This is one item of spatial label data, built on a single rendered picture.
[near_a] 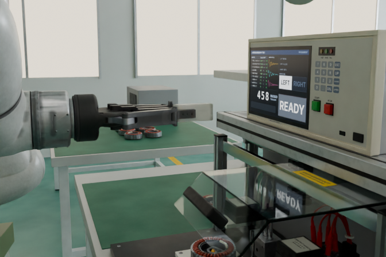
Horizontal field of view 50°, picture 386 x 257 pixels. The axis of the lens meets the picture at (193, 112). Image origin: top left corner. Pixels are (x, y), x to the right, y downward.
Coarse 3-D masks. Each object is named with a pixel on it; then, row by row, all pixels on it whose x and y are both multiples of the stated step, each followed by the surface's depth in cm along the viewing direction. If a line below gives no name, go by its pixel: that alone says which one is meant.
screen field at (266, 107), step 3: (252, 102) 105; (255, 102) 103; (252, 105) 105; (255, 105) 103; (258, 105) 102; (261, 105) 100; (264, 105) 99; (267, 105) 98; (270, 105) 97; (258, 108) 102; (261, 108) 101; (264, 108) 99; (267, 108) 98; (270, 108) 97; (273, 108) 95; (270, 111) 97; (273, 111) 95
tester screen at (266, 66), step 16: (256, 64) 102; (272, 64) 95; (288, 64) 89; (304, 64) 83; (256, 80) 102; (272, 80) 95; (256, 96) 103; (272, 96) 95; (304, 96) 84; (272, 112) 96
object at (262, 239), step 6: (258, 240) 103; (264, 240) 102; (270, 240) 102; (276, 240) 102; (258, 246) 104; (264, 246) 101; (270, 246) 101; (276, 246) 102; (258, 252) 104; (264, 252) 101; (270, 252) 101
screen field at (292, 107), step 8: (280, 96) 92; (288, 96) 89; (280, 104) 92; (288, 104) 89; (296, 104) 86; (304, 104) 84; (280, 112) 93; (288, 112) 90; (296, 112) 87; (304, 112) 84; (304, 120) 84
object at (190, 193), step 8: (184, 192) 68; (192, 192) 66; (192, 200) 64; (200, 200) 63; (200, 208) 61; (208, 208) 60; (208, 216) 59; (216, 216) 59; (224, 216) 60; (216, 224) 59; (224, 224) 60
